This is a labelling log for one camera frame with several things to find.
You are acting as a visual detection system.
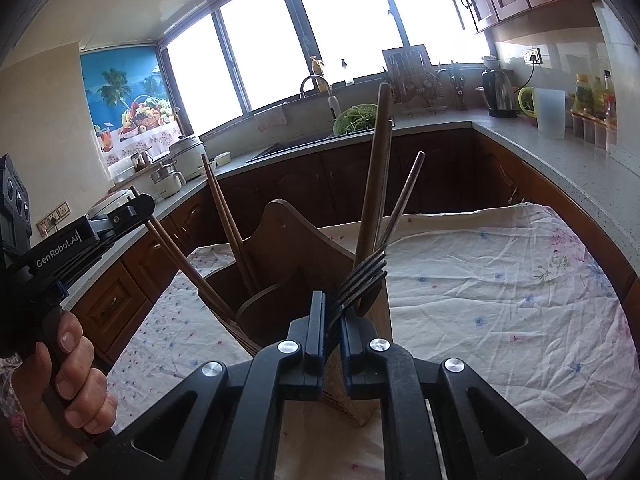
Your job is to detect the white floral tablecloth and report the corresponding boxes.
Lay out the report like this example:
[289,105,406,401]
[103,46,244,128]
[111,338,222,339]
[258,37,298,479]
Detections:
[107,202,628,480]

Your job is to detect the large kitchen window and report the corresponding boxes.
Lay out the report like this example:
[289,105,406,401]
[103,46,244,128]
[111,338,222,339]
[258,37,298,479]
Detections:
[160,0,496,133]

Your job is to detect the wall power outlet strip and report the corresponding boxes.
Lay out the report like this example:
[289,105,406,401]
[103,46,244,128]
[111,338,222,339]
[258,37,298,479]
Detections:
[36,201,70,236]

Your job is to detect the yellow-capped oil bottle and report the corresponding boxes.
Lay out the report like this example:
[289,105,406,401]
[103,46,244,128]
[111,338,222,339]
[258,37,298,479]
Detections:
[574,74,593,113]

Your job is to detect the kitchen sink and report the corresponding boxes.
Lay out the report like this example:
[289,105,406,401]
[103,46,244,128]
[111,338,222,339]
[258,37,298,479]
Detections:
[245,127,351,163]

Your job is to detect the green colander with vegetables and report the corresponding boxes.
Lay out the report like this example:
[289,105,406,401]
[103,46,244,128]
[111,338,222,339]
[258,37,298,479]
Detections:
[332,104,378,136]

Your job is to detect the steel electric kettle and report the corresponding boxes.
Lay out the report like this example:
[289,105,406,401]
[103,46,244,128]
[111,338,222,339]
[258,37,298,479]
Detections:
[481,67,520,118]

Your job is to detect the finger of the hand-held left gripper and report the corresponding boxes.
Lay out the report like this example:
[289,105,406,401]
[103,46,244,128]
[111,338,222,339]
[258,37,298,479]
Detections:
[87,192,156,242]

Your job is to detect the small white kitchen appliance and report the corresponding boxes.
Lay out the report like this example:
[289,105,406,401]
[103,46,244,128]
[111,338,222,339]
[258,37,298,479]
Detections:
[150,162,183,200]

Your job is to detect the steel chopstick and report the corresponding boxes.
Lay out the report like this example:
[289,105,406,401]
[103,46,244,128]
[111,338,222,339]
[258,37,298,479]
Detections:
[377,151,426,253]

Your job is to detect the large steel fork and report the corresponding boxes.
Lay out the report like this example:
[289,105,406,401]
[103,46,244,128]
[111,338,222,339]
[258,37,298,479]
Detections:
[325,250,388,331]

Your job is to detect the beige dish rag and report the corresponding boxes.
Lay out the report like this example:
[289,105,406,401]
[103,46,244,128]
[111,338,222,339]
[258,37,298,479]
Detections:
[255,105,288,133]

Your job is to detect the red-labelled sauce bottle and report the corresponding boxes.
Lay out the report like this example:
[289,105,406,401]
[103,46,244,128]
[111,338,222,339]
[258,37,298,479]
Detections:
[602,70,617,121]

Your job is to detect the dark wooden chopstick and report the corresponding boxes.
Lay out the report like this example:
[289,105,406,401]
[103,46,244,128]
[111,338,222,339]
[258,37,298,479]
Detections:
[201,154,253,291]

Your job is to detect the green cup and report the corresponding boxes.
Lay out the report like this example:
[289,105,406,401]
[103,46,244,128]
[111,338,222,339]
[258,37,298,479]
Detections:
[517,86,541,120]

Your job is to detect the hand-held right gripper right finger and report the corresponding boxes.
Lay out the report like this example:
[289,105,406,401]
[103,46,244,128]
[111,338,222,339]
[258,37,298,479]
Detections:
[339,310,588,480]

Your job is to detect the white rice cooker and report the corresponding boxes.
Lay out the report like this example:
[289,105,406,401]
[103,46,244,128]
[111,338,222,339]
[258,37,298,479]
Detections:
[87,192,133,222]

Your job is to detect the small white dish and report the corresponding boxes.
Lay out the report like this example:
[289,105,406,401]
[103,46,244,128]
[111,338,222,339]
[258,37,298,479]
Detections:
[200,152,232,173]

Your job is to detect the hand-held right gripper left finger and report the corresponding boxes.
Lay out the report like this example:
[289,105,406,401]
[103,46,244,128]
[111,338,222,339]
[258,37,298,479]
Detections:
[70,290,328,480]

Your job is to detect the wooden utensil holder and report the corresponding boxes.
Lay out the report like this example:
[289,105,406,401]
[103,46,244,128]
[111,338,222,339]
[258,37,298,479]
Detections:
[197,199,393,427]

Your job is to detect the bamboo-shaped wooden chopstick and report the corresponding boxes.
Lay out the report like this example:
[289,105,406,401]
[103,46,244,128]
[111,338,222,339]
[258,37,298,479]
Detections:
[353,82,393,267]

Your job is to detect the steel gooseneck faucet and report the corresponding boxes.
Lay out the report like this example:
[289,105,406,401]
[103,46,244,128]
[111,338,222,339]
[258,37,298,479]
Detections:
[299,74,343,121]

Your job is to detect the utensil jar with scissors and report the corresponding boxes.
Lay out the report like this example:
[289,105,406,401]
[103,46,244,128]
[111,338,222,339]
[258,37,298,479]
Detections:
[446,60,471,111]

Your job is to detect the tropical fruit wall poster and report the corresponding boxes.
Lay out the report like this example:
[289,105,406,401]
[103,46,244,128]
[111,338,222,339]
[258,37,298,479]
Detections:
[80,47,181,166]

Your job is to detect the person's left hand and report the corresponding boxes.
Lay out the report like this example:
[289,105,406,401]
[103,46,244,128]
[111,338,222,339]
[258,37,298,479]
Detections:
[10,310,119,455]

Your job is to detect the wooden base cabinets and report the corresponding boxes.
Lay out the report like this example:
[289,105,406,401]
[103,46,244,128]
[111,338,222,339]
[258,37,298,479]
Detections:
[75,127,640,361]

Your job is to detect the white lidded cooking pot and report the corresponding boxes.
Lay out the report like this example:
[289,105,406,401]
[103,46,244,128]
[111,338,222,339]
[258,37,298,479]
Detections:
[167,135,207,181]

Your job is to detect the white plastic pitcher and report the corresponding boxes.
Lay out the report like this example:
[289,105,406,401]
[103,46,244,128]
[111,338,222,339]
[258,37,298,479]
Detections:
[534,87,567,141]

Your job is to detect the grey stone countertop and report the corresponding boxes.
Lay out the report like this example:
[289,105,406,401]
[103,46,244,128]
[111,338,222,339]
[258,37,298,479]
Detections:
[60,120,640,311]

